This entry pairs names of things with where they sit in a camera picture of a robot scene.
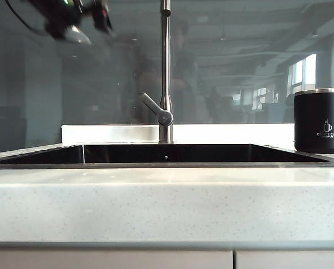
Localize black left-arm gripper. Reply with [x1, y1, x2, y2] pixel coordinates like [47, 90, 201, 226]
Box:
[62, 0, 118, 45]

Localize steel faucet lever handle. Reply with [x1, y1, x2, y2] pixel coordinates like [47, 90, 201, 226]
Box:
[140, 91, 175, 127]

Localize black mug with steel rim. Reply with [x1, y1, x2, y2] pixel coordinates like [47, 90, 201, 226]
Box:
[293, 87, 334, 154]

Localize steel kitchen faucet pipe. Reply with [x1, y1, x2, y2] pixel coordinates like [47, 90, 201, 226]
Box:
[157, 0, 175, 144]

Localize dark steel sink basin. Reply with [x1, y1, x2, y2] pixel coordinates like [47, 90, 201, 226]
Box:
[0, 142, 331, 169]

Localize white cabinet door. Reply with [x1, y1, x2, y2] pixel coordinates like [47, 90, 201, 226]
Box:
[234, 251, 334, 269]

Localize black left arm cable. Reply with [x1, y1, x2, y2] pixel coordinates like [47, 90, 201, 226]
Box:
[3, 0, 49, 36]

